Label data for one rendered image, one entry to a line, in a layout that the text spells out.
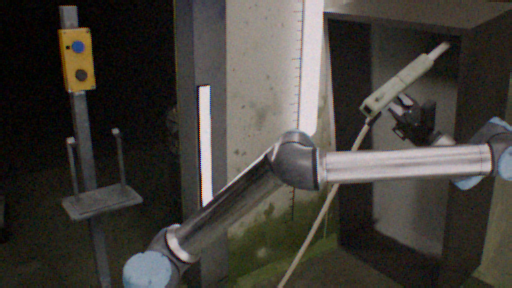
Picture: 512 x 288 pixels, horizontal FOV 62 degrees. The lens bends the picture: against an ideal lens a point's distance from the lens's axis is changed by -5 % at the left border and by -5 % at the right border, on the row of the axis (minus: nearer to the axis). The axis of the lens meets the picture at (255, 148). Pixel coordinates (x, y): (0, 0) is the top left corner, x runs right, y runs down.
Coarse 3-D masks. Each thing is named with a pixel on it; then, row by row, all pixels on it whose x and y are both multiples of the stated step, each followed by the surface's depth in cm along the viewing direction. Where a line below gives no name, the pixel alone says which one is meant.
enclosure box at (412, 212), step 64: (384, 0) 171; (448, 0) 158; (384, 64) 198; (448, 64) 173; (384, 128) 214; (448, 128) 185; (384, 192) 232; (448, 192) 155; (384, 256) 214; (448, 256) 168
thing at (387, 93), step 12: (456, 36) 140; (444, 48) 138; (420, 60) 132; (432, 60) 133; (408, 72) 129; (420, 72) 130; (396, 84) 126; (408, 84) 127; (372, 96) 122; (384, 96) 123; (396, 96) 127; (360, 108) 125; (372, 108) 121; (372, 120) 140
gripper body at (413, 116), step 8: (408, 112) 127; (416, 112) 128; (408, 120) 126; (416, 120) 127; (400, 128) 132; (408, 128) 128; (416, 128) 126; (400, 136) 133; (408, 136) 131; (416, 136) 130; (432, 136) 126; (416, 144) 131; (424, 144) 129
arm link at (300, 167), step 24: (288, 144) 122; (456, 144) 111; (480, 144) 108; (504, 144) 106; (288, 168) 116; (312, 168) 113; (336, 168) 113; (360, 168) 112; (384, 168) 111; (408, 168) 110; (432, 168) 108; (456, 168) 107; (480, 168) 106; (504, 168) 104
